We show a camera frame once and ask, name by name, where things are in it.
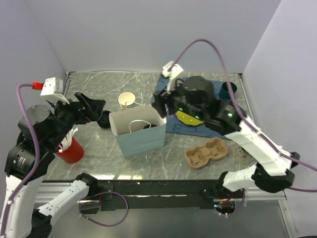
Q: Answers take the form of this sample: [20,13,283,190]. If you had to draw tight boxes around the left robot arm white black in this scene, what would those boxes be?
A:
[0,92,106,238]

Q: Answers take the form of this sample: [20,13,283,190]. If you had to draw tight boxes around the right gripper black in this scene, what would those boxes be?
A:
[150,76,206,121]

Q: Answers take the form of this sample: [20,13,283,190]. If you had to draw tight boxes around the stack of brown paper cups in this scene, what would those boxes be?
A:
[118,92,136,110]

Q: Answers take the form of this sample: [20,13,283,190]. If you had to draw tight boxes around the yellow plate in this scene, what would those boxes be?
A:
[175,111,204,126]

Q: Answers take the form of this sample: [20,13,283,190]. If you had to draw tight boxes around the dark green enamel mug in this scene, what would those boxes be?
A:
[218,82,237,100]

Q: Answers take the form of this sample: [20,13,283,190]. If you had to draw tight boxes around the blue letter-print cloth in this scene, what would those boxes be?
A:
[154,76,228,140]

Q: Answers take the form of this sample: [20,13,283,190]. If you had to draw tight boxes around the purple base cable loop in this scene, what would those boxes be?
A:
[78,190,130,228]

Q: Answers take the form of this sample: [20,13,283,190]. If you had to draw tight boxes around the light blue paper bag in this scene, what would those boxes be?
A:
[109,105,166,157]

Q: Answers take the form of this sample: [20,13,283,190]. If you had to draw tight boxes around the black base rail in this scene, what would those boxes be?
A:
[42,178,248,211]

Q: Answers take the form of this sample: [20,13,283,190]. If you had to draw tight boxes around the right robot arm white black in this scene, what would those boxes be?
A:
[152,76,295,199]

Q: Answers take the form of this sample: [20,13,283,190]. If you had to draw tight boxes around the red cup holder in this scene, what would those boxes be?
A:
[56,137,84,164]

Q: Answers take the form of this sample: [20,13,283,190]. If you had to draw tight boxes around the black cup lid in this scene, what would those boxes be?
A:
[143,123,157,129]

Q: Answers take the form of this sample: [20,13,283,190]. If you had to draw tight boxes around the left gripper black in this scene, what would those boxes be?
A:
[47,90,106,148]

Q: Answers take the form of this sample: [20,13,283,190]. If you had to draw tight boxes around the stack of black lids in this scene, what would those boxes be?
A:
[97,110,111,129]

